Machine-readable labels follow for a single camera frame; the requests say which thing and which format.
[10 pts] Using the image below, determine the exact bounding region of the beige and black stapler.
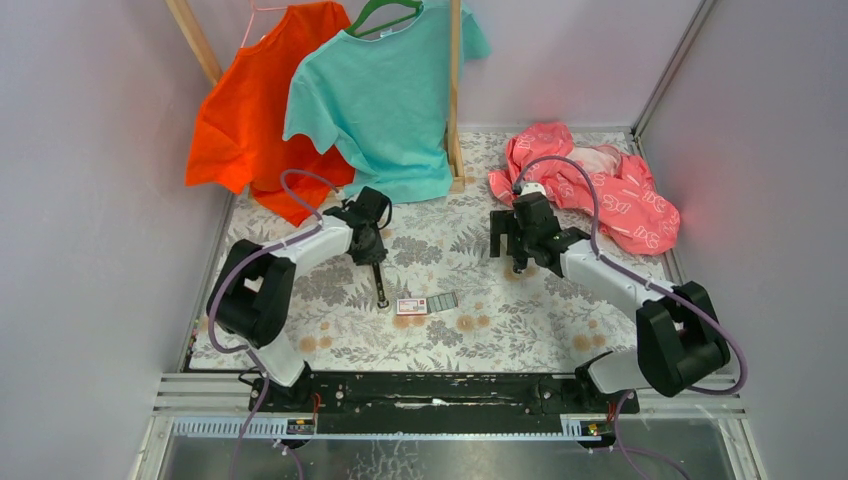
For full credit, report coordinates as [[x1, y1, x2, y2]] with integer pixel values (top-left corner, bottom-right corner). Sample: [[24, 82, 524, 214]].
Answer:
[[371, 263, 389, 309]]

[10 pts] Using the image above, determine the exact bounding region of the white red staple box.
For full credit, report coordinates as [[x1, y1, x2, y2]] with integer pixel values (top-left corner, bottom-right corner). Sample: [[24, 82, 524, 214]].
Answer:
[[396, 298, 429, 316]]

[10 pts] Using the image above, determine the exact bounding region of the silver staple strip tray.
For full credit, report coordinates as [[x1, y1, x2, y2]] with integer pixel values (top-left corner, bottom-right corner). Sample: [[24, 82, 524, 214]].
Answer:
[[426, 292, 458, 313]]

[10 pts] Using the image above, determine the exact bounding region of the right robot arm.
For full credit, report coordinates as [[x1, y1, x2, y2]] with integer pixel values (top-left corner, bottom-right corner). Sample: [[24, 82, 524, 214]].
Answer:
[[489, 193, 731, 412]]

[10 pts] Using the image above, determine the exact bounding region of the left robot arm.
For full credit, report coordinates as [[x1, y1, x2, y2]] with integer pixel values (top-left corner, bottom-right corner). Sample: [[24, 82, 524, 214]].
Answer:
[[207, 187, 392, 411]]

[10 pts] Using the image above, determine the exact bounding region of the pink patterned cloth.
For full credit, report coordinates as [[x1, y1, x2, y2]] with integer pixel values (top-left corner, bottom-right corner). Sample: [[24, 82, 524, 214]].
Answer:
[[488, 122, 681, 255]]

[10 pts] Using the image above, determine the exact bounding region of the teal t-shirt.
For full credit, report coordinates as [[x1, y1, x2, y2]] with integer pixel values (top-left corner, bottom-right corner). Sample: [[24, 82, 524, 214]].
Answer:
[[283, 1, 454, 203]]

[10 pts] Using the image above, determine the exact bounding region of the floral table mat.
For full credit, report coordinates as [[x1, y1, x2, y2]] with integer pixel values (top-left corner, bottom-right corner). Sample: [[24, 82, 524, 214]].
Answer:
[[188, 131, 694, 374]]

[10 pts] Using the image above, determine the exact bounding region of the orange t-shirt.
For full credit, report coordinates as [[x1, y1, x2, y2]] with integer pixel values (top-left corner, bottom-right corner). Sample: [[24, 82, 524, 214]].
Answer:
[[184, 1, 355, 226]]

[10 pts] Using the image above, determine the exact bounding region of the green clothes hanger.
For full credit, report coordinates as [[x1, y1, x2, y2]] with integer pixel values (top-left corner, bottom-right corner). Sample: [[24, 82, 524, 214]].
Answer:
[[345, 0, 424, 38]]

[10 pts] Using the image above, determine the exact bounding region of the pink clothes hanger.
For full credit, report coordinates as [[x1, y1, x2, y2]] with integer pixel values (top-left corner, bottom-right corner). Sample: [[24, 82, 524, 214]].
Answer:
[[240, 0, 287, 48]]

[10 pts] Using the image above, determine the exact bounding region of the wooden clothes rack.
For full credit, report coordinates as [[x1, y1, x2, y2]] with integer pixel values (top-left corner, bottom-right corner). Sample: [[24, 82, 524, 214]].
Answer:
[[165, 0, 466, 194]]

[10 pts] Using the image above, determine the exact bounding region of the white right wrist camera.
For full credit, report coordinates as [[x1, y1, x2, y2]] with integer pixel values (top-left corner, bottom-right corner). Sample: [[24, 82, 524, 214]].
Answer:
[[519, 182, 547, 198]]

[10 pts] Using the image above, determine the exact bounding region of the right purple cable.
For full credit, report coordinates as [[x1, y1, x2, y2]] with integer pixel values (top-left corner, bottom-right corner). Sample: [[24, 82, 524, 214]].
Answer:
[[513, 155, 750, 480]]

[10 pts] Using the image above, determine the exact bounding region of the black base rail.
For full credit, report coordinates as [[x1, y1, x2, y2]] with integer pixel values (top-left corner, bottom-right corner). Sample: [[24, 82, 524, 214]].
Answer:
[[248, 371, 640, 436]]

